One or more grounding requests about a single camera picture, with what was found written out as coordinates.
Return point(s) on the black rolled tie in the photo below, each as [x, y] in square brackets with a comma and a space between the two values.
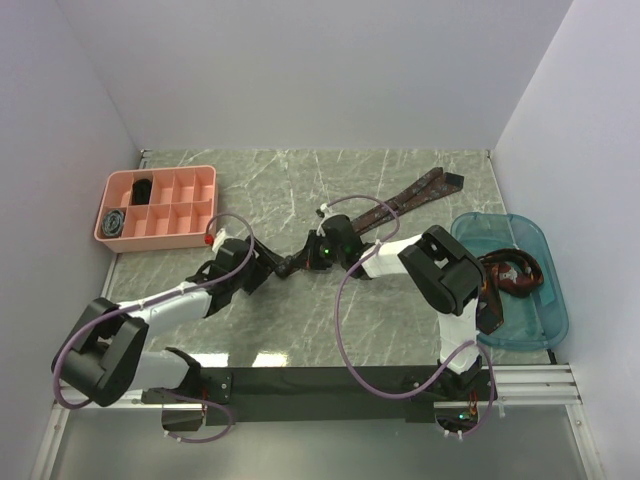
[141, 192]

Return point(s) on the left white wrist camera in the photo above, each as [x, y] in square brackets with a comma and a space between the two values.
[215, 240]

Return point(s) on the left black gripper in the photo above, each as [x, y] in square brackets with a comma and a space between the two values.
[265, 262]

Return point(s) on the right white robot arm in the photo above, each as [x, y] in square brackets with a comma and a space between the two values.
[447, 275]

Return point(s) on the aluminium frame rail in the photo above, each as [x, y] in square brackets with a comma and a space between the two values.
[536, 385]

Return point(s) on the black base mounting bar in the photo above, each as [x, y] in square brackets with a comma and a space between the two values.
[275, 394]

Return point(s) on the dark red patterned tie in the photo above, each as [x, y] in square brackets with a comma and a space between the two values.
[509, 270]

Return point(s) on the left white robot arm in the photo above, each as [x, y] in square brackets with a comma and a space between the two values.
[105, 354]

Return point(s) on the grey patterned rolled tie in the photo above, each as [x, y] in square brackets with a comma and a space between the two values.
[112, 223]

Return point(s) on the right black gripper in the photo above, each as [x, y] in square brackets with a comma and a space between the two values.
[310, 260]

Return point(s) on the pink compartment organizer tray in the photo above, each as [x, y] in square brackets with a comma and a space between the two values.
[183, 201]

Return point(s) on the brown blue floral tie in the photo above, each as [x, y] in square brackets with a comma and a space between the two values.
[432, 186]

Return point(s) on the teal transparent plastic bin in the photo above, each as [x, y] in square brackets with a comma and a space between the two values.
[539, 321]

